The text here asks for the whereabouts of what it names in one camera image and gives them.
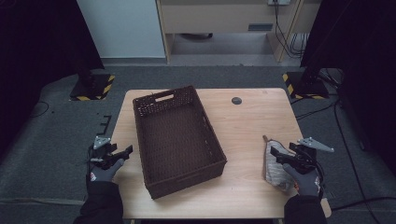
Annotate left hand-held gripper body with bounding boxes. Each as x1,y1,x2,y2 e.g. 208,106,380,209
88,135,120,171

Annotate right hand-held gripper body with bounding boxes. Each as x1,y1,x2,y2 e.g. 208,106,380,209
288,136,335,175

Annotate white grey cloth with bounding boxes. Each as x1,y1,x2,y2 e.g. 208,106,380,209
262,134,297,191

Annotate brown woven basket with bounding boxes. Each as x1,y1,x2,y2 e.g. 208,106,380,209
133,85,228,200

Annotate person's right hand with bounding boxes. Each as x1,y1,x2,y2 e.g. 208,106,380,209
282,163,321,197

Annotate person's left hand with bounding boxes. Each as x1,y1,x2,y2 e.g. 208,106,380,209
89,158,125,183

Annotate black yellow striped stand base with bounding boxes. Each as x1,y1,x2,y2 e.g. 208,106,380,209
69,73,116,102
282,71,330,101

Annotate black curtain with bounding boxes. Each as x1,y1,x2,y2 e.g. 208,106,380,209
0,0,106,162
300,0,396,175

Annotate beige cabinet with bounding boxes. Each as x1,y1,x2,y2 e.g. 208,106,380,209
155,0,321,63

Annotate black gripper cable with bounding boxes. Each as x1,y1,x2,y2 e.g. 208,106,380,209
312,160,327,200

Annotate short black floor cable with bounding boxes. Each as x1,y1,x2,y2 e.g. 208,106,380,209
294,102,338,121

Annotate long black floor cable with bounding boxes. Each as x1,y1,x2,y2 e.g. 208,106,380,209
333,102,383,224

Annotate thin black floor cable loop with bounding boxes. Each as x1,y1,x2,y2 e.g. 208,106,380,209
29,101,50,119

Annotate thick black floor cable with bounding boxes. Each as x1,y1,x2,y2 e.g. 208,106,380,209
331,196,396,212

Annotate tangled black cables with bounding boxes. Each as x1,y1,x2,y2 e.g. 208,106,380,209
318,67,345,94

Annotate black hanging cables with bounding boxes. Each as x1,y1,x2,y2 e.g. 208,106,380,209
290,32,310,59

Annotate black power strip cable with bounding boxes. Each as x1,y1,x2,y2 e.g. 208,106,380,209
273,3,302,60

